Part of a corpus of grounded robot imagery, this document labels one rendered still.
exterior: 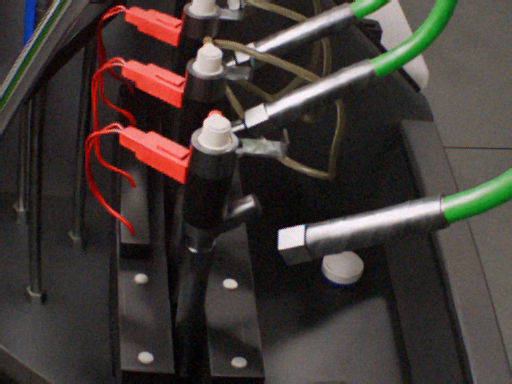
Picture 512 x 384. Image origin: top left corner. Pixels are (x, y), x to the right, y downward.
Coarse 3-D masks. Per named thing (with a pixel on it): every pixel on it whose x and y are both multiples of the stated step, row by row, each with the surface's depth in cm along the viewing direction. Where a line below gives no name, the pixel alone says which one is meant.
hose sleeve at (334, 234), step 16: (384, 208) 57; (400, 208) 56; (416, 208) 55; (432, 208) 55; (320, 224) 58; (336, 224) 58; (352, 224) 57; (368, 224) 57; (384, 224) 56; (400, 224) 56; (416, 224) 55; (432, 224) 55; (448, 224) 55; (320, 240) 58; (336, 240) 58; (352, 240) 57; (368, 240) 57; (384, 240) 57; (320, 256) 59
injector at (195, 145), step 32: (192, 160) 67; (224, 160) 66; (192, 192) 68; (224, 192) 68; (192, 224) 69; (224, 224) 70; (192, 256) 71; (192, 288) 73; (192, 320) 75; (192, 352) 77
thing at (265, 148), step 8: (248, 144) 67; (256, 144) 67; (264, 144) 68; (272, 144) 68; (240, 152) 66; (248, 152) 67; (256, 152) 67; (264, 152) 67; (272, 152) 67; (280, 152) 67
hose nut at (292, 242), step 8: (280, 232) 59; (288, 232) 59; (296, 232) 59; (304, 232) 59; (280, 240) 59; (288, 240) 59; (296, 240) 59; (304, 240) 58; (280, 248) 59; (288, 248) 59; (296, 248) 58; (304, 248) 58; (288, 256) 59; (296, 256) 59; (304, 256) 59; (312, 256) 59; (288, 264) 59
